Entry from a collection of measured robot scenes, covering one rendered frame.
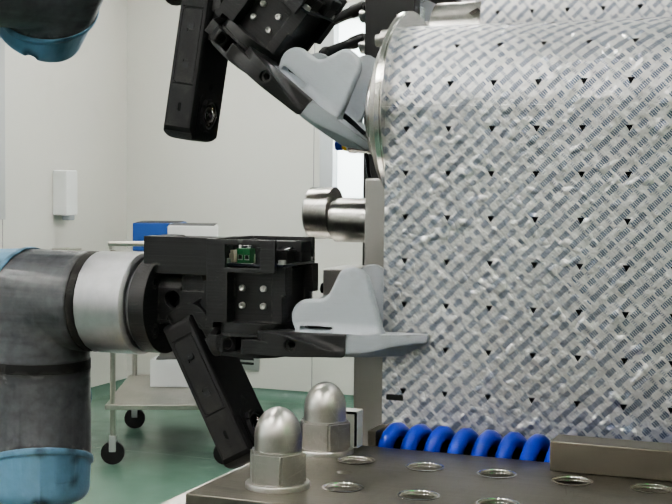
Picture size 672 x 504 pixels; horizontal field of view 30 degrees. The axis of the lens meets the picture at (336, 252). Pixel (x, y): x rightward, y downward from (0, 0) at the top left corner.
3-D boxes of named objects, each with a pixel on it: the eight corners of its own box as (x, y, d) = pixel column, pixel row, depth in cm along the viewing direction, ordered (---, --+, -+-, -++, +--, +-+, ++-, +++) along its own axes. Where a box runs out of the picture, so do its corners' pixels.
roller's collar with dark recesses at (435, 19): (447, 76, 118) (448, 8, 118) (510, 75, 116) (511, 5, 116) (427, 70, 112) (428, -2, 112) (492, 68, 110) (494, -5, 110)
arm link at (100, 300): (73, 357, 90) (132, 344, 98) (128, 361, 88) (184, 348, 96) (73, 253, 90) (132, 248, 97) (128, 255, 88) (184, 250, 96)
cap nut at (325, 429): (309, 444, 82) (310, 375, 82) (361, 448, 81) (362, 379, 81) (286, 455, 79) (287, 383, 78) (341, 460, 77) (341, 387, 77)
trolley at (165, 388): (125, 426, 620) (125, 219, 615) (242, 427, 623) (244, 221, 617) (98, 468, 529) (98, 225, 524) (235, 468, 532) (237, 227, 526)
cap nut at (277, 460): (261, 476, 73) (262, 399, 73) (320, 482, 72) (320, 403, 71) (234, 490, 69) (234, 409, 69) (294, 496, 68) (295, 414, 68)
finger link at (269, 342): (337, 336, 82) (217, 329, 85) (336, 360, 82) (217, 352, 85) (363, 329, 86) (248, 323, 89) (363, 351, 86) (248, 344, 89)
